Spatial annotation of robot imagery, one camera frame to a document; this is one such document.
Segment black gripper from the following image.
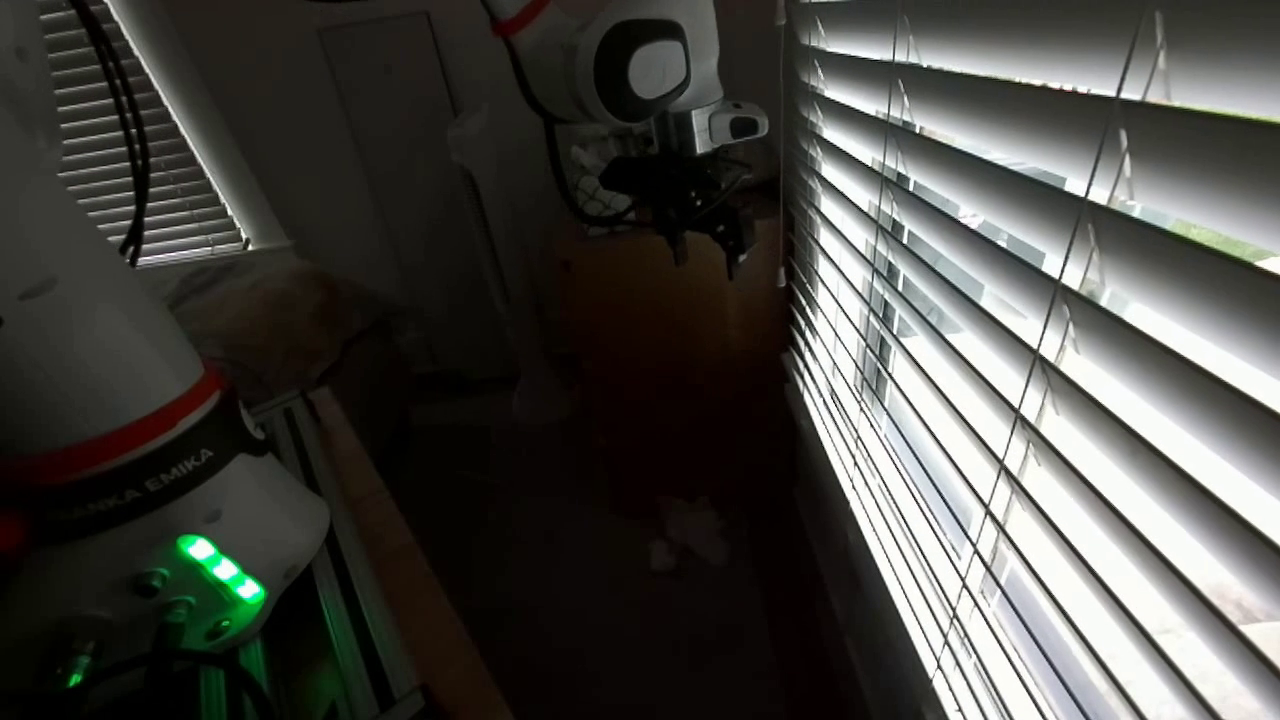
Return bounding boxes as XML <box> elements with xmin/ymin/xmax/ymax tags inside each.
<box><xmin>599</xmin><ymin>151</ymin><xmax>750</xmax><ymax>278</ymax></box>

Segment large white window blinds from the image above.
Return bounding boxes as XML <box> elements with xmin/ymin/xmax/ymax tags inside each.
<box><xmin>787</xmin><ymin>0</ymin><xmax>1280</xmax><ymax>720</ymax></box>

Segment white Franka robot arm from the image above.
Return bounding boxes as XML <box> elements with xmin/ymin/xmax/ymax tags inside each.
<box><xmin>0</xmin><ymin>0</ymin><xmax>333</xmax><ymax>720</ymax></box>

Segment wooden dresser cabinet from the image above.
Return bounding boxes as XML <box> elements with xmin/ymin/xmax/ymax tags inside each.
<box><xmin>552</xmin><ymin>203</ymin><xmax>786</xmax><ymax>512</ymax></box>

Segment white tower fan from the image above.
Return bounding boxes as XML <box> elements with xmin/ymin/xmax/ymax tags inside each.
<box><xmin>450</xmin><ymin>109</ymin><xmax>576</xmax><ymax>422</ymax></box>

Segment crumpled white paper on floor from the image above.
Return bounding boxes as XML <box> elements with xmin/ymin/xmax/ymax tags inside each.
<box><xmin>650</xmin><ymin>495</ymin><xmax>734</xmax><ymax>572</ymax></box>

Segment beige cushioned chair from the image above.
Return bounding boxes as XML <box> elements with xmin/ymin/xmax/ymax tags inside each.
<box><xmin>165</xmin><ymin>255</ymin><xmax>412</xmax><ymax>455</ymax></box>

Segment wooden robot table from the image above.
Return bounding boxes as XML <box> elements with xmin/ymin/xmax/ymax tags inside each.
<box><xmin>198</xmin><ymin>385</ymin><xmax>516</xmax><ymax>720</ymax></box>

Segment small white window blinds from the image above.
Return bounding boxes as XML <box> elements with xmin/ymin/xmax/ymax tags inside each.
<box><xmin>36</xmin><ymin>0</ymin><xmax>252</xmax><ymax>268</ymax></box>

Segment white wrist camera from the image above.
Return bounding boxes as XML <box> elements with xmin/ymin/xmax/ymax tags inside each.
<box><xmin>689</xmin><ymin>103</ymin><xmax>770</xmax><ymax>154</ymax></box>

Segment white wall door panel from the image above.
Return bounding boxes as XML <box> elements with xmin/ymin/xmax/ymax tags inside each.
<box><xmin>321</xmin><ymin>12</ymin><xmax>511</xmax><ymax>380</ymax></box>

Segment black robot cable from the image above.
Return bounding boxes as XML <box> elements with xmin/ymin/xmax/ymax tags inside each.
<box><xmin>66</xmin><ymin>0</ymin><xmax>151</xmax><ymax>271</ymax></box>

